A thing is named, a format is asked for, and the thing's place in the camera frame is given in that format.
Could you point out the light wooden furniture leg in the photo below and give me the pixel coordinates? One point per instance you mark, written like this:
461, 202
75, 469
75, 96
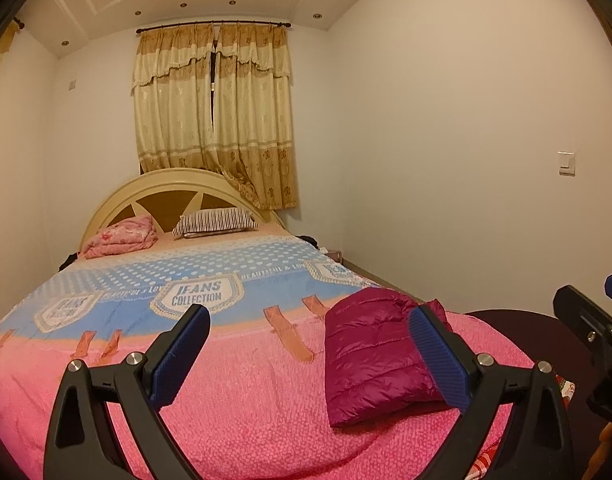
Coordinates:
603, 452

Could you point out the folded pink floral quilt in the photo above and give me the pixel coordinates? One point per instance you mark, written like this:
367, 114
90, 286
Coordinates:
118, 237

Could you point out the magenta puffer jacket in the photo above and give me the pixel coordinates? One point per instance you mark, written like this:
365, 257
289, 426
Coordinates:
366, 355

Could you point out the dark round table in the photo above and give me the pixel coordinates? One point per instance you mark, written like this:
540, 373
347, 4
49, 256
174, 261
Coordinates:
516, 335

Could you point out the cream bed headboard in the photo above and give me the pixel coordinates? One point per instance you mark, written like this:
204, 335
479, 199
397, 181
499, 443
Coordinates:
150, 185

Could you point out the dark window curtain rod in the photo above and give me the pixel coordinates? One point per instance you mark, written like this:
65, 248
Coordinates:
185, 25

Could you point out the white light switch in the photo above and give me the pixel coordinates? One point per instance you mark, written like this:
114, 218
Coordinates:
567, 162

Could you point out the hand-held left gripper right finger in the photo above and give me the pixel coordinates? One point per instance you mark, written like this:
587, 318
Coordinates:
443, 355

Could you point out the dark bedside item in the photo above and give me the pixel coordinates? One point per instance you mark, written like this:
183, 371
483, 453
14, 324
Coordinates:
308, 241
69, 260

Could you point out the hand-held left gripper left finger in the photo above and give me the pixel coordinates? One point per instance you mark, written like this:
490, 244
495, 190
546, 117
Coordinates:
178, 355

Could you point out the striped pillow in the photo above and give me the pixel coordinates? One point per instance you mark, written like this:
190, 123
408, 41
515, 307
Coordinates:
215, 221

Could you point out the beige window curtain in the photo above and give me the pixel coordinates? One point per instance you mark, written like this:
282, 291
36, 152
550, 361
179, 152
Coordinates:
175, 125

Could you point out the bed with pink-blue bedspread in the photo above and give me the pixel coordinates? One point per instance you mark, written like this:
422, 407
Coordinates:
246, 410

